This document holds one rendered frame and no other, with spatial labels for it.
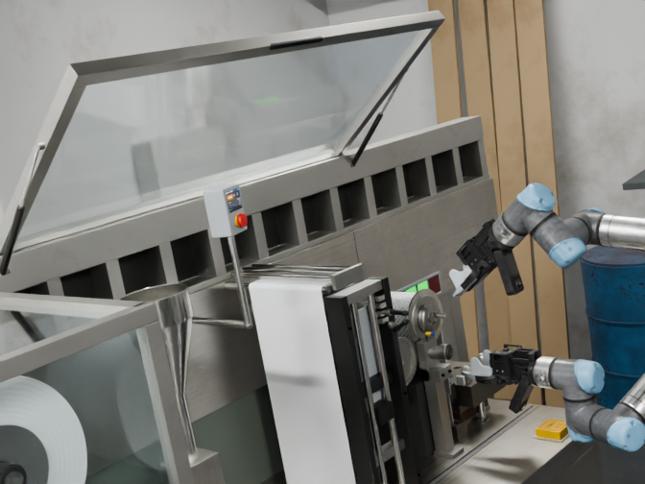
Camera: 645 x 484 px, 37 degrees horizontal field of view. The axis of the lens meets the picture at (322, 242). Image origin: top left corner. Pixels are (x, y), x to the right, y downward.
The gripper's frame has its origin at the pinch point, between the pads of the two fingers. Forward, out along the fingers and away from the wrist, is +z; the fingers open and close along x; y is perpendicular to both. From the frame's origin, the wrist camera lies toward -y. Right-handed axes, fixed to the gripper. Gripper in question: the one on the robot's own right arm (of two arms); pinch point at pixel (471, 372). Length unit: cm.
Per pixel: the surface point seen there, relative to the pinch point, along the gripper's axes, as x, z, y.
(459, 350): -72, 56, -24
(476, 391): -6.2, 3.9, -8.0
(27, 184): 97, 23, 71
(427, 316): 7.7, 5.1, 17.3
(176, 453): 104, -15, 26
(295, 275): 38, 18, 37
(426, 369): 11.9, 4.8, 4.8
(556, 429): -7.6, -17.6, -16.4
